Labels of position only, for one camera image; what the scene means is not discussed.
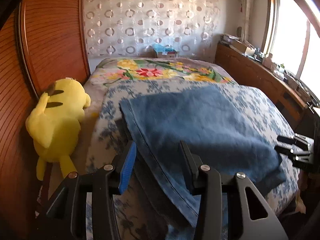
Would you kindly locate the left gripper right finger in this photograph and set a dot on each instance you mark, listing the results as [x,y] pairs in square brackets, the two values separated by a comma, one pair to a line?
[249,215]

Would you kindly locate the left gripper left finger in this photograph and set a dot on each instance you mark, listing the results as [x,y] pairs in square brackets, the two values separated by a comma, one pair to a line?
[64,216]

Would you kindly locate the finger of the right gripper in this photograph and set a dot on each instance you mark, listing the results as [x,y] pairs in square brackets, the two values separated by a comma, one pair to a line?
[287,140]
[285,151]

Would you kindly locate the blue denim jeans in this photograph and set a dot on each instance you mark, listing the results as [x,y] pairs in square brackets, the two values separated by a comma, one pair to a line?
[224,124]

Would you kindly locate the wooden side cabinet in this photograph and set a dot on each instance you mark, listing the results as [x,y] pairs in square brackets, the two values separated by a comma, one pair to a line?
[248,72]

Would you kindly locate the white bottle on cabinet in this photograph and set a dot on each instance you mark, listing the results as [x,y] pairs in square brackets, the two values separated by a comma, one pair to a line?
[267,61]

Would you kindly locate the blue floral white quilt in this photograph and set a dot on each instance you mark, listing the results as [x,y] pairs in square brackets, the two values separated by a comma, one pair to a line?
[137,217]

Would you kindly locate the yellow plush toy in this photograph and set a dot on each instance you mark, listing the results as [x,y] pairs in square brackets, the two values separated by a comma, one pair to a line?
[55,124]

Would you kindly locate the cardboard box on cabinet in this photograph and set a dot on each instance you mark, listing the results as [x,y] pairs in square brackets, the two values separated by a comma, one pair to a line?
[243,47]

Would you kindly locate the colourful floral bed blanket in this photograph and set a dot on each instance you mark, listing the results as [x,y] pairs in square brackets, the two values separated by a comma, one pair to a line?
[110,71]

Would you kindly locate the blue tissue box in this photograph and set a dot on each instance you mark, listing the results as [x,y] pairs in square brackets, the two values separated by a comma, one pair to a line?
[164,51]

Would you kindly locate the wooden slatted wardrobe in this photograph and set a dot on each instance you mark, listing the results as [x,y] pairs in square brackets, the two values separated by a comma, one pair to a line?
[41,41]

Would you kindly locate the circle pattern sheer curtain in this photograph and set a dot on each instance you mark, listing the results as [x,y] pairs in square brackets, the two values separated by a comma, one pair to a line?
[135,27]

